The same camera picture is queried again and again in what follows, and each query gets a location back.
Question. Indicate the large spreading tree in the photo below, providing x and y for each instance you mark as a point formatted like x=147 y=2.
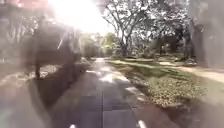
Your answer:
x=124 y=36

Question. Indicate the grey stone slab path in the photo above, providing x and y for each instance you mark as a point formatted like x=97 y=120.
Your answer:
x=106 y=100

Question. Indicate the leaf-strewn grass ground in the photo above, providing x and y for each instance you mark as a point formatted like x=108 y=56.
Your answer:
x=166 y=86

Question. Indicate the robot's own part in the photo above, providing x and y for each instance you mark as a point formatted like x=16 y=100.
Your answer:
x=142 y=124
x=72 y=126

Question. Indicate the tree with dark trunk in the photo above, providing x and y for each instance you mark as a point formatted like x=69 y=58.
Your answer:
x=37 y=66

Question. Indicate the row of trees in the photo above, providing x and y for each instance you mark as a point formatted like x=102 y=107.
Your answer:
x=186 y=33

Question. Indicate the pale side path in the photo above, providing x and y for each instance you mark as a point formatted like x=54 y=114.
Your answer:
x=203 y=73

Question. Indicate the leaf-strewn bare ground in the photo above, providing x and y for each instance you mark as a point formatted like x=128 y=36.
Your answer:
x=20 y=100

